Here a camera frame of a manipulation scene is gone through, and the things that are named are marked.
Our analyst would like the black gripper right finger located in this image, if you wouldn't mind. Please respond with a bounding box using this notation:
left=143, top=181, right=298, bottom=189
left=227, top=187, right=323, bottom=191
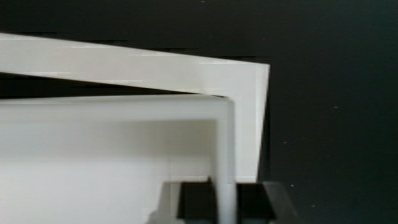
left=236, top=182, right=302, bottom=224

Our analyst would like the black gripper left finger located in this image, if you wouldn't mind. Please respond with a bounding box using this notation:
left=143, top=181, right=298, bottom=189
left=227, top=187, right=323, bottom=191
left=147, top=180, right=216, bottom=224

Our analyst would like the white drawer cabinet box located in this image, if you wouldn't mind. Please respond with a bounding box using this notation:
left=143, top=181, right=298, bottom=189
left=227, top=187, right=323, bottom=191
left=0, top=95, right=236, bottom=224

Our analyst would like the white U-shaped fence wall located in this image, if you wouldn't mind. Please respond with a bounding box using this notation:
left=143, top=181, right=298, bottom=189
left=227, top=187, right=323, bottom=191
left=0, top=33, right=270, bottom=183

